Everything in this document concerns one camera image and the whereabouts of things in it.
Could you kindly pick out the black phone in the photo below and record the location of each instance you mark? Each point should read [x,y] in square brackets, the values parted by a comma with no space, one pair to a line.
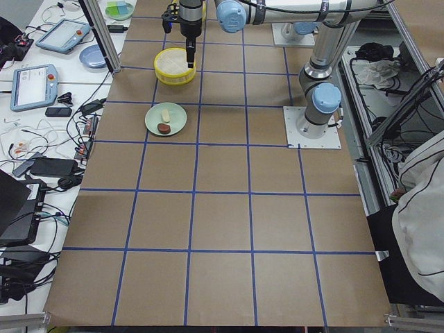
[58,112]

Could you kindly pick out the black power brick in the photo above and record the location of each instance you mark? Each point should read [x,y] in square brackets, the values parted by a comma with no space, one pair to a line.
[53,167]

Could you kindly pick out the teach pendant far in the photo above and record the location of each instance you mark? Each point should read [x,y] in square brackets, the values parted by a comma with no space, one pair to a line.
[64,36]

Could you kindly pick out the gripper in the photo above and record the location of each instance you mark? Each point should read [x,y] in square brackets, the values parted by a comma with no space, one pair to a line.
[190,30]

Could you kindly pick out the person in white jacket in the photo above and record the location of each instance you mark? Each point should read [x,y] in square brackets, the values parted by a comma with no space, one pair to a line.
[418,219]

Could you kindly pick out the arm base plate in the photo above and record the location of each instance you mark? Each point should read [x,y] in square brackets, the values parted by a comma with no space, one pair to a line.
[299,34]
[302,134]

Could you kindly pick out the brown bun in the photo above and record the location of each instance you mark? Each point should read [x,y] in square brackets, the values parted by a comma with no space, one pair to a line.
[164,128]

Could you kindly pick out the white bun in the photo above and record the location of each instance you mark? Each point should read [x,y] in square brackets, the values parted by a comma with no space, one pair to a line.
[165,115]

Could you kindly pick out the aluminium frame post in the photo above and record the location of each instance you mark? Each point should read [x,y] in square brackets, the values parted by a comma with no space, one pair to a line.
[99,27]

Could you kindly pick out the blue plate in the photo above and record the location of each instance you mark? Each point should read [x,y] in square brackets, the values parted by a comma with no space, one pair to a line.
[92,57]

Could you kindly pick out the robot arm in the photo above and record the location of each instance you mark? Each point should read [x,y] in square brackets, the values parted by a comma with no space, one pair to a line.
[338,21]

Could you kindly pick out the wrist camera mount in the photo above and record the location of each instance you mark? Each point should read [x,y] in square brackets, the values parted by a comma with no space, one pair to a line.
[170,17]

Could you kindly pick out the teach pendant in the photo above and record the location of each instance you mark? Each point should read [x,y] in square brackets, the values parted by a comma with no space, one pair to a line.
[64,36]
[34,87]

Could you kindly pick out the green plate with blocks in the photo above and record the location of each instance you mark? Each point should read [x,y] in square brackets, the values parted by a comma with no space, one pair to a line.
[119,10]

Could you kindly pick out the teach pendant near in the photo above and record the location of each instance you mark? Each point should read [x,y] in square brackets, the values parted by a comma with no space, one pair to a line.
[34,87]

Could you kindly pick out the yellow steamer basket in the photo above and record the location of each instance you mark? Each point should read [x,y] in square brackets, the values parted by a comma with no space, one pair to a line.
[171,67]

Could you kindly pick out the black laptop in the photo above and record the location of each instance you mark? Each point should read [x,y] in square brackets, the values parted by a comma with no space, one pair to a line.
[21,203]

